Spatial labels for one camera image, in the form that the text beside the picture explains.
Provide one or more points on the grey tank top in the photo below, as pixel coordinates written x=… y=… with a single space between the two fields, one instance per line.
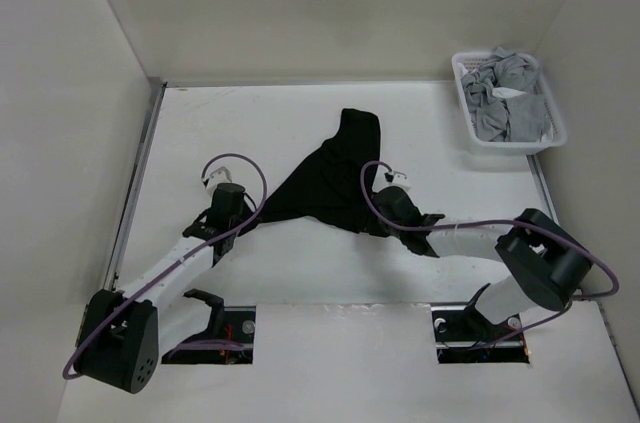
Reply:
x=503 y=104

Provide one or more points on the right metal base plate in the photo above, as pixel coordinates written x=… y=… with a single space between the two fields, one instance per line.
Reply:
x=463 y=338

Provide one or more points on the black tank top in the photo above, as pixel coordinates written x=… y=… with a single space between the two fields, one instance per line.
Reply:
x=326 y=184

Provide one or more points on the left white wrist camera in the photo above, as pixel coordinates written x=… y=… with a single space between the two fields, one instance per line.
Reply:
x=216 y=177

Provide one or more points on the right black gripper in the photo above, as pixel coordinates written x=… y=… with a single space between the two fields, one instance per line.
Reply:
x=372 y=198

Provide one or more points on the aluminium frame rail left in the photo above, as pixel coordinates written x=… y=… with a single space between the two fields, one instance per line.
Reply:
x=114 y=262

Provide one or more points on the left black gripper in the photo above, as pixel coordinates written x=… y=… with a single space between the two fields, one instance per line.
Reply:
x=249 y=213

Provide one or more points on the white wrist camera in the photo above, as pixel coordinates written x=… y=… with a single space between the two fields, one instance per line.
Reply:
x=397 y=179
x=216 y=177

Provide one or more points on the metal base plate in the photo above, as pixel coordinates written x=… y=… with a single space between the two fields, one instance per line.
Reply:
x=463 y=338
x=235 y=324

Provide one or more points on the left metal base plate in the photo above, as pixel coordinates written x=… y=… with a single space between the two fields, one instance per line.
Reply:
x=235 y=324

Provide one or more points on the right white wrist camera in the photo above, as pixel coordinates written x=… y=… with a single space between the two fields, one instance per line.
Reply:
x=397 y=179

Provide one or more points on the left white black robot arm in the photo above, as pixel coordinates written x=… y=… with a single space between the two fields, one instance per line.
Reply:
x=126 y=332

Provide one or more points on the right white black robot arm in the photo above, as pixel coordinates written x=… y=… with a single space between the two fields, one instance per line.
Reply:
x=503 y=241

